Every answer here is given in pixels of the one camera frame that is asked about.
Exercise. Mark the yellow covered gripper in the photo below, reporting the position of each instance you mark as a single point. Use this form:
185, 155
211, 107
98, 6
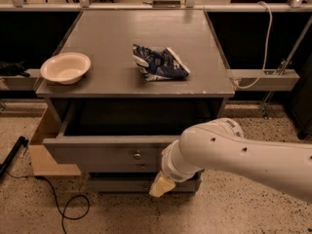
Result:
171, 171

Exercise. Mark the grey top drawer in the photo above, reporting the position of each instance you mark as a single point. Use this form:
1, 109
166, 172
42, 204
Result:
123, 135

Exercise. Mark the grey drawer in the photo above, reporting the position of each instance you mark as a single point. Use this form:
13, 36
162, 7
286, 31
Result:
123, 135
135, 183

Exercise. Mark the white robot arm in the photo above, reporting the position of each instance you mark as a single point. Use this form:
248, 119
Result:
220, 145

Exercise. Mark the grey bottom drawer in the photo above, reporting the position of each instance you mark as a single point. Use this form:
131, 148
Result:
135, 183

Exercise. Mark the grey drawer cabinet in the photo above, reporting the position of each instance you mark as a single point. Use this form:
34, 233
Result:
107, 37

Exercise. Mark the blue white chip bag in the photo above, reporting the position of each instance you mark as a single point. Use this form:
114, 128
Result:
158, 66

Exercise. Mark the cardboard box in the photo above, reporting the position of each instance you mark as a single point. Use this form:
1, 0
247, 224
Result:
42, 162

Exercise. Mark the black rod on floor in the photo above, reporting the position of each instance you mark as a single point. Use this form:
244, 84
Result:
22, 141

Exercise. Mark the white bowl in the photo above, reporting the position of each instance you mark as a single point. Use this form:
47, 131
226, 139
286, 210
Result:
66, 69

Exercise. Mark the grey metal rail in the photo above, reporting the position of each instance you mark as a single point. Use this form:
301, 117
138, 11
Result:
257, 80

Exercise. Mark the black object on left rail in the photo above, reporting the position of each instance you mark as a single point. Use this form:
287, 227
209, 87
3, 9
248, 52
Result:
13, 69

